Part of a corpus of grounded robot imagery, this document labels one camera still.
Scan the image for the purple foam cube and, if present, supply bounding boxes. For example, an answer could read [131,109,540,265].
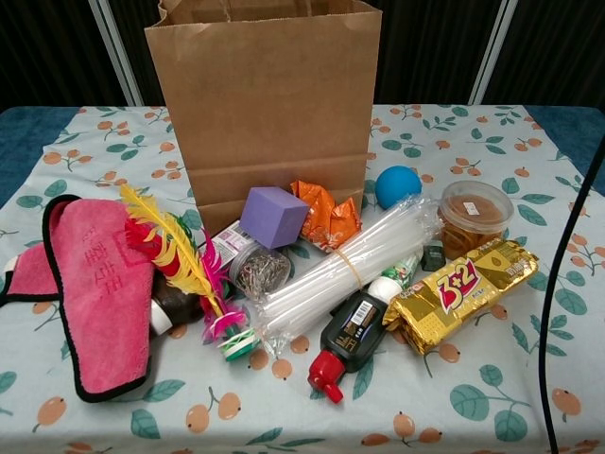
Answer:
[239,186,311,251]

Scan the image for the bundle of transparent straws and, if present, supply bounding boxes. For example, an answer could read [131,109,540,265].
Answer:
[245,193,445,358]

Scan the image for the blue rubber ball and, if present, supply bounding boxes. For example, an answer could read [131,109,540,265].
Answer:
[375,165,423,210]

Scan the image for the golden biscuit pack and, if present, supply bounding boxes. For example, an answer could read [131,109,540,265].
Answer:
[382,239,540,356]

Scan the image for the clear tub of snacks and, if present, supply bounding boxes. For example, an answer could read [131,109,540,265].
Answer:
[438,180,515,261]

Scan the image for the clear jar of paper clips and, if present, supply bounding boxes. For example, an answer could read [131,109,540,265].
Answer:
[229,243,292,302]

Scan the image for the brown paper bag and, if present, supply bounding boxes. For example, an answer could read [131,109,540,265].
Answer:
[144,0,384,237]

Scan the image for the orange crumpled snack wrapper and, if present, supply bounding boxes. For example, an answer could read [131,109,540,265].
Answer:
[289,180,363,254]

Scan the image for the white bottle green print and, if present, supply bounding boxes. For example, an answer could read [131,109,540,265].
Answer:
[368,253,424,304]

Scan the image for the black ink bottle red cap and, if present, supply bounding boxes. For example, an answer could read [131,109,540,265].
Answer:
[307,288,392,404]

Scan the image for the colourful feather shuttlecock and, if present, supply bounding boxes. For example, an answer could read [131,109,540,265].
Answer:
[119,183,261,363]

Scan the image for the brown bottle white cap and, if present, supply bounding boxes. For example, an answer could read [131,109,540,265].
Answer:
[149,273,204,337]

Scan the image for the floral print tablecloth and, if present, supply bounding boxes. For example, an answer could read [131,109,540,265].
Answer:
[0,104,605,454]

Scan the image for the pink towel black trim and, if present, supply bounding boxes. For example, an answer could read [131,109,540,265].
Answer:
[0,194,160,404]

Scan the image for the black partition panel white frame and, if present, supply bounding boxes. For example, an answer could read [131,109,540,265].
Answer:
[481,0,605,108]
[0,0,131,109]
[372,0,510,106]
[106,0,166,108]

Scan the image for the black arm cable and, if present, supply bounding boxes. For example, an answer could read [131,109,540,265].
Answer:
[541,139,605,454]

